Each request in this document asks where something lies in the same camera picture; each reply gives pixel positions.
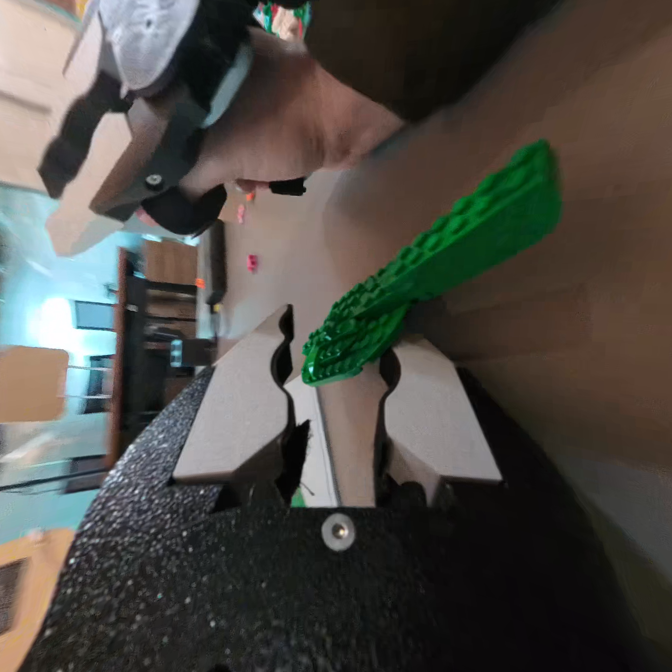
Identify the green brick leaf build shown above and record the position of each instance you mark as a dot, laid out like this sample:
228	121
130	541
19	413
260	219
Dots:
462	241

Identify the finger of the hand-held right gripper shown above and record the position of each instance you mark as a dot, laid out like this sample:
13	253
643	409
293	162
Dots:
89	225

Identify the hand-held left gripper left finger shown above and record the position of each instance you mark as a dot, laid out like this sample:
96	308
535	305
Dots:
236	420

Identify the black rectangular device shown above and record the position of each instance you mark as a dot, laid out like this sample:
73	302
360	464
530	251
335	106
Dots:
218	262

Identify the dark monitor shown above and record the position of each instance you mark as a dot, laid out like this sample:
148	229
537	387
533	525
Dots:
94	315

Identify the person's right hand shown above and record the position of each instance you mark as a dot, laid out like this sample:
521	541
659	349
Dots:
294	120

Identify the small tan rounded board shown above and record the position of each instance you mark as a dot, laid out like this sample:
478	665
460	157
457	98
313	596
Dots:
31	386

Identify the magenta small brick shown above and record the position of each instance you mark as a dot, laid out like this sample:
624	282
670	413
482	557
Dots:
253	263

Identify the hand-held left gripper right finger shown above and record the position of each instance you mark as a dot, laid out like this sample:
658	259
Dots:
446	420

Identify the white instruction booklet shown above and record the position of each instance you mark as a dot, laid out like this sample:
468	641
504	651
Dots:
315	451

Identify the large tan wooden board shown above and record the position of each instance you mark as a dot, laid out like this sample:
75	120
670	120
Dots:
36	593

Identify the grey desk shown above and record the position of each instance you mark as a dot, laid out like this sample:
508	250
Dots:
525	367

